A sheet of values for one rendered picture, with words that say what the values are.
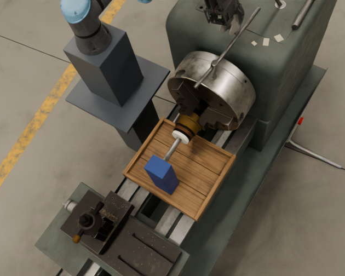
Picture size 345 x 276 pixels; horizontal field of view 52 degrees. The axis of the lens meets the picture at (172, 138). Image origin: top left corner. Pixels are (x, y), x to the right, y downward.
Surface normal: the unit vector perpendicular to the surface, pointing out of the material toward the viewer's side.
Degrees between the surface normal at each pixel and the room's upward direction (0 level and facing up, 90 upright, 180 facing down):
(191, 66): 22
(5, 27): 0
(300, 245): 0
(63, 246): 0
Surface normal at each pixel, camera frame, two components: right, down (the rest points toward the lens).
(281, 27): -0.13, -0.39
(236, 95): 0.52, 0.07
